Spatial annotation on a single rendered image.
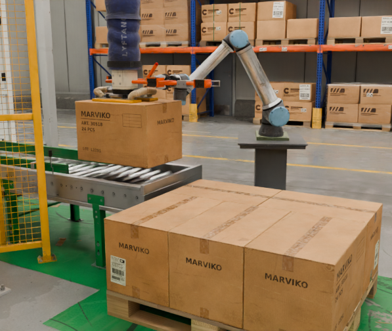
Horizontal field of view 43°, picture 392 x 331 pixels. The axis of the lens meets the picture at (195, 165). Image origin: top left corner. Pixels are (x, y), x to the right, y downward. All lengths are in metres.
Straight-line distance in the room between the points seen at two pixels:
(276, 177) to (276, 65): 8.04
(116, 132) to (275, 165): 1.25
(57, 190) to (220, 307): 1.58
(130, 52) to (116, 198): 0.94
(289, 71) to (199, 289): 9.55
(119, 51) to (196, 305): 1.70
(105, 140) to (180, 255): 1.20
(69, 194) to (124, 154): 0.47
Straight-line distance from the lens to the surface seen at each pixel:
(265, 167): 3.79
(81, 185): 3.33
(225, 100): 12.09
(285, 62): 11.66
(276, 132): 3.78
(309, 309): 2.21
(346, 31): 10.10
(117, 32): 3.33
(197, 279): 2.40
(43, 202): 3.48
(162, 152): 3.26
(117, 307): 2.77
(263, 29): 10.46
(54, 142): 6.35
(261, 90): 3.56
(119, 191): 3.12
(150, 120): 3.12
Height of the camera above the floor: 1.35
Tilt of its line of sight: 12 degrees down
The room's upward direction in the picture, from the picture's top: straight up
